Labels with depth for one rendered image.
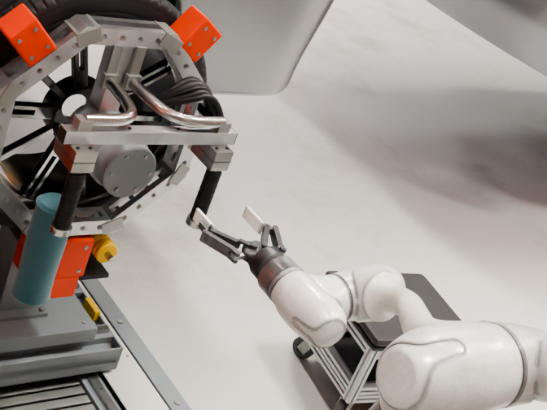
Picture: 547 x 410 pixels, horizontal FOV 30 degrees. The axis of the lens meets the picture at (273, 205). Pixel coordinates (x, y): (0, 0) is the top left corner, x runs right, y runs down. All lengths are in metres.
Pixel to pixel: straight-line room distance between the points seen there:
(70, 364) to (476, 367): 1.54
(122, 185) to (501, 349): 1.03
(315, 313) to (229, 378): 1.22
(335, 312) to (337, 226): 2.27
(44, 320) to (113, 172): 0.69
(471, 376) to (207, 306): 2.06
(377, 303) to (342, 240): 2.11
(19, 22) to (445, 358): 1.13
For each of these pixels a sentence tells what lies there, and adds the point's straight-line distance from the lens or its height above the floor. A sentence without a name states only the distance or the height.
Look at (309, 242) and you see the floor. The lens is 4.05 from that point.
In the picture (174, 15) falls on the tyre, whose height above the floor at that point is 1.13.
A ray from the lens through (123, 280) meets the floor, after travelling 3.42.
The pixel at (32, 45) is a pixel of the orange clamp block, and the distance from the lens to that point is 2.14.
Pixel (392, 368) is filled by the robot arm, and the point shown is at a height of 1.11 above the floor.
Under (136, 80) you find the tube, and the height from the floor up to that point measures 1.01.
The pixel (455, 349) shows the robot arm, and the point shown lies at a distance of 1.47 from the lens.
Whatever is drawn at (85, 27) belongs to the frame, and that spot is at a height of 1.12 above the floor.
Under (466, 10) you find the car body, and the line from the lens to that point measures 4.67.
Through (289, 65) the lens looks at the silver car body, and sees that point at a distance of 3.16.
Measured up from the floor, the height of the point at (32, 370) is 0.13.
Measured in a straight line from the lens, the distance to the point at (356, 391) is 3.11.
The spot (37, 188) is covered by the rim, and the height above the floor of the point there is 0.65.
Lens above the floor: 1.90
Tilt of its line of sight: 27 degrees down
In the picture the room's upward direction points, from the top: 22 degrees clockwise
